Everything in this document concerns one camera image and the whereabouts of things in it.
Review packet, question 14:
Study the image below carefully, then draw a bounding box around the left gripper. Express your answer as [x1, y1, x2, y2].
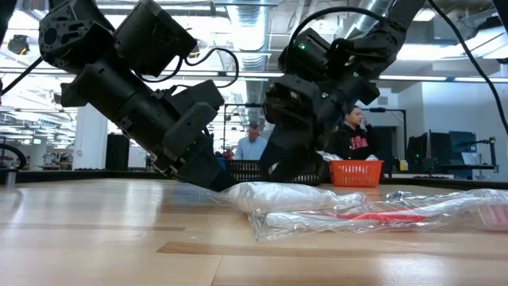
[152, 79, 232, 192]

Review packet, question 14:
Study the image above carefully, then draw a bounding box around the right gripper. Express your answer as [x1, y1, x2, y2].
[259, 73, 382, 184]

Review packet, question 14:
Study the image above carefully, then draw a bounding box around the bagged red toothbrush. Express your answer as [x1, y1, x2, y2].
[248, 188, 508, 242]

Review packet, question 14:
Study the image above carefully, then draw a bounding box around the person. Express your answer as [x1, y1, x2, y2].
[233, 122, 269, 161]
[328, 104, 381, 161]

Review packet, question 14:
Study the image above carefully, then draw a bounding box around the orange plastic bin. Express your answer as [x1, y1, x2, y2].
[329, 160, 384, 188]

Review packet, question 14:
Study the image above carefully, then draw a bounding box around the black cabinet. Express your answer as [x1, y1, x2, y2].
[104, 132, 132, 171]

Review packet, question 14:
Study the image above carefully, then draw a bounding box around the white square pillar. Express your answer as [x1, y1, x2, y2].
[72, 102, 110, 171]

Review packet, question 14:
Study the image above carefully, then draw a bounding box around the dark desk monitor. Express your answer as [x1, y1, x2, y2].
[407, 133, 450, 168]
[448, 130, 478, 155]

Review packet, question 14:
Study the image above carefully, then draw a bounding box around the LED light bar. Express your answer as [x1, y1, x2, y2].
[0, 66, 508, 83]

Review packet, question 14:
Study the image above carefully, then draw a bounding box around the black aluminium table frame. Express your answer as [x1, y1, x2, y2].
[0, 168, 508, 196]

